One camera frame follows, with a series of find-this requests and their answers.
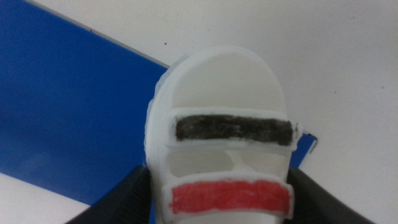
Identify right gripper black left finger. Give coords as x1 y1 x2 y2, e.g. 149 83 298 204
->
64 165 155 224

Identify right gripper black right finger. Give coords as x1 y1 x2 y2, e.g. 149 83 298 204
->
283 167 376 224

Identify white sandal black red straps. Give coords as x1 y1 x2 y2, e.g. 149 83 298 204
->
144 45 304 224

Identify blue rectangular mat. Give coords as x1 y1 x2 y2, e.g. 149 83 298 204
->
0 0 318 224

